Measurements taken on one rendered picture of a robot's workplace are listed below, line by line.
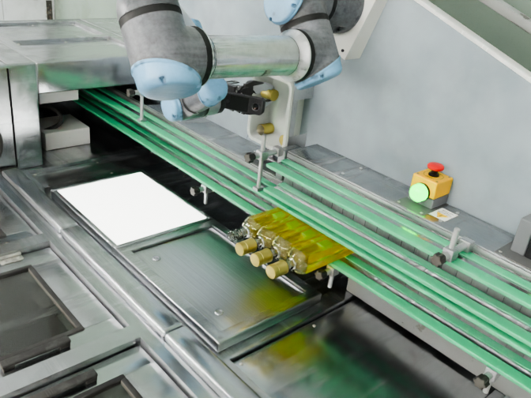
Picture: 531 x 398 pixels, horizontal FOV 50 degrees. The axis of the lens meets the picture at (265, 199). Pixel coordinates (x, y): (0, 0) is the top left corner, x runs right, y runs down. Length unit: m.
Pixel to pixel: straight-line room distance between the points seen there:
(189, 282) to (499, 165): 0.81
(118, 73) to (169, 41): 1.21
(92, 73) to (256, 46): 1.09
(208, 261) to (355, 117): 0.57
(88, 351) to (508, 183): 1.00
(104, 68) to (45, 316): 1.04
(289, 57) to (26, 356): 0.85
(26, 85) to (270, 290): 1.11
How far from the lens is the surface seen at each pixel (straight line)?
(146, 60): 1.03
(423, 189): 1.38
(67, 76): 2.15
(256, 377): 1.29
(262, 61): 1.19
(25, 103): 2.12
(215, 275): 1.53
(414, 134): 1.48
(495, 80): 1.36
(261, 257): 1.36
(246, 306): 1.43
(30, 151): 2.18
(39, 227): 1.81
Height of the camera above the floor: 1.96
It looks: 39 degrees down
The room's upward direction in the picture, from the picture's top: 107 degrees counter-clockwise
